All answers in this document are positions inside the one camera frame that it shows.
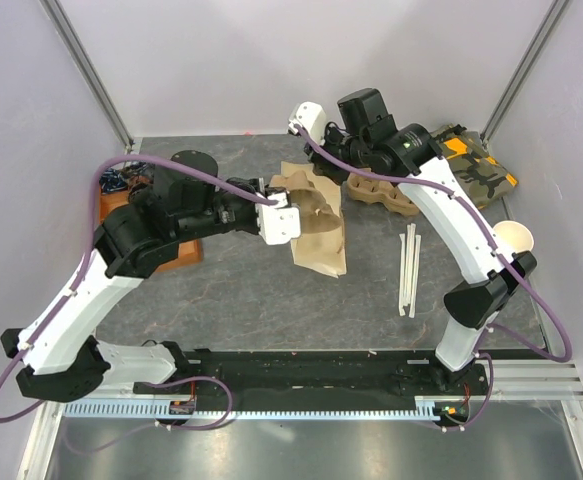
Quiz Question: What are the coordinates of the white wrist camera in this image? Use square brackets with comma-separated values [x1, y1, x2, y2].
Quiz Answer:
[288, 101, 328, 143]
[256, 188, 301, 246]

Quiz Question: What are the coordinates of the slotted cable duct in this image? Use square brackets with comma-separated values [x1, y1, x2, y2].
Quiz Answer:
[63, 398, 445, 421]

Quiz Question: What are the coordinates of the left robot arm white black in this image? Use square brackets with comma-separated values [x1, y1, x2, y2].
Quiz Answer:
[1, 150, 271, 403]

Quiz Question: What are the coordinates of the blue patterned rolled cloth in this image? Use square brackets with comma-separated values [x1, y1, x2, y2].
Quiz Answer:
[99, 168, 130, 195]

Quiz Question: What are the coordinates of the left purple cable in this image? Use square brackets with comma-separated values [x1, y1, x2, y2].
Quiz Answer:
[0, 154, 282, 455]

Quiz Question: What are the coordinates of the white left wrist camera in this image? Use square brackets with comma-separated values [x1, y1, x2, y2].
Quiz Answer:
[256, 188, 301, 246]

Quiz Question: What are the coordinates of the white wrapped straw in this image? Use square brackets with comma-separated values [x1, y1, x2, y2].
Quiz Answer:
[408, 234, 421, 318]
[398, 223, 416, 317]

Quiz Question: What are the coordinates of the stack of paper cups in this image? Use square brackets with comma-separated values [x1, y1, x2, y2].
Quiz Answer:
[493, 220, 535, 253]

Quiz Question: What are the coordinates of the camouflage folded cloth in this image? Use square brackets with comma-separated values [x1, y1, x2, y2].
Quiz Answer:
[432, 124, 518, 209]

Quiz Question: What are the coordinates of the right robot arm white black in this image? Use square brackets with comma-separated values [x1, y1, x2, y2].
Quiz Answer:
[289, 88, 537, 372]

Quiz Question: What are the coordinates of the beige paper bag with handles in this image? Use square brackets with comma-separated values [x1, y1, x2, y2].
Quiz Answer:
[270, 162, 347, 278]

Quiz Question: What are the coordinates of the orange compartment tray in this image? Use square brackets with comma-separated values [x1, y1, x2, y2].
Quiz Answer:
[98, 190, 203, 273]

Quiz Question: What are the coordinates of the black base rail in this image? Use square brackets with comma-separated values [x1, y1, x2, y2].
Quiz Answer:
[162, 349, 488, 411]

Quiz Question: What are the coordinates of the purple cable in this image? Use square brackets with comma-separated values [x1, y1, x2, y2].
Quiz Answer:
[295, 124, 573, 434]
[0, 154, 282, 455]

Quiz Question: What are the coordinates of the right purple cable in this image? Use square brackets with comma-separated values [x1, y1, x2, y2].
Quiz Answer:
[295, 124, 573, 434]

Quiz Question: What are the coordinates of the brown cardboard cup carrier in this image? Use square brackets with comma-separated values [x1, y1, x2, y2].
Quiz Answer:
[346, 173, 420, 217]

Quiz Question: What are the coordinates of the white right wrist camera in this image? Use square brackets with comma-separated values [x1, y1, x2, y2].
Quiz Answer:
[288, 101, 328, 143]

